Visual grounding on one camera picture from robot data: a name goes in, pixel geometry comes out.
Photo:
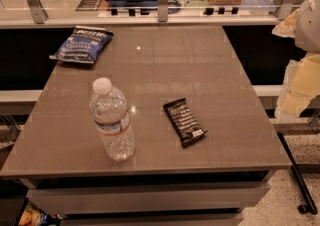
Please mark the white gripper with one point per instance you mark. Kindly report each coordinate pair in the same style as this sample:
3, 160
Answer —
308, 26

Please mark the clear plastic water bottle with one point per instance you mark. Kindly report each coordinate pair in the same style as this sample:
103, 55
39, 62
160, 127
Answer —
109, 110

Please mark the blue chip bag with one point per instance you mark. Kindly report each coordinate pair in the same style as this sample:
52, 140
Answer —
84, 45

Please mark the black snack bar wrapper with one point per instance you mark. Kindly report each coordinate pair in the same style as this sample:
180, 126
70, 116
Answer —
184, 122

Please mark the black floor pole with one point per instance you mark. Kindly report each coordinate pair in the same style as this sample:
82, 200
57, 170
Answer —
298, 169

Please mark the lower grey drawer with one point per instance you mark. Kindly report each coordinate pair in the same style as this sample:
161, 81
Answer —
167, 220

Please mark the grey drawer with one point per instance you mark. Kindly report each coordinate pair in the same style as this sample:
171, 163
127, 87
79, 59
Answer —
167, 220
149, 198

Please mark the upper grey drawer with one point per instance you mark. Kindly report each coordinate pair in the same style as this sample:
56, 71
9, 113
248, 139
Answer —
149, 198

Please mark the colourful snack bin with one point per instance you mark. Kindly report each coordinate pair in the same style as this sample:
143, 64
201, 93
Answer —
33, 216

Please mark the left metal glass bracket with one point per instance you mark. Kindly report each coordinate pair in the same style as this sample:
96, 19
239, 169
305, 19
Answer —
37, 11

